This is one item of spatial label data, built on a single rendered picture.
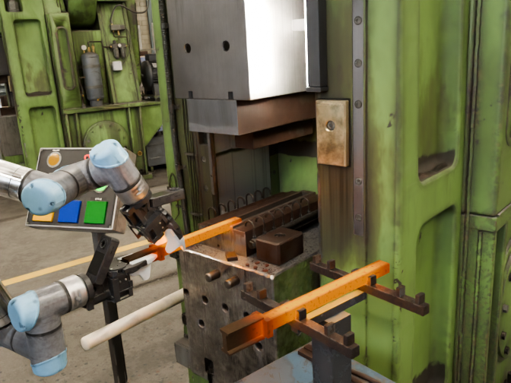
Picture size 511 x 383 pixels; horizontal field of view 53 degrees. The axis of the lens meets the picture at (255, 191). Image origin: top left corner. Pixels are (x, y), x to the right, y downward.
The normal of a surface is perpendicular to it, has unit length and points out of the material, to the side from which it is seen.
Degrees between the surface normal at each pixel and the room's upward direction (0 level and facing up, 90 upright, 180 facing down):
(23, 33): 89
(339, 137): 90
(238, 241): 90
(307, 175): 90
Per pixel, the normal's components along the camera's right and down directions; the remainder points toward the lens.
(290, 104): 0.75, 0.14
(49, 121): 0.51, 0.20
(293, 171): -0.65, 0.24
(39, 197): -0.15, 0.28
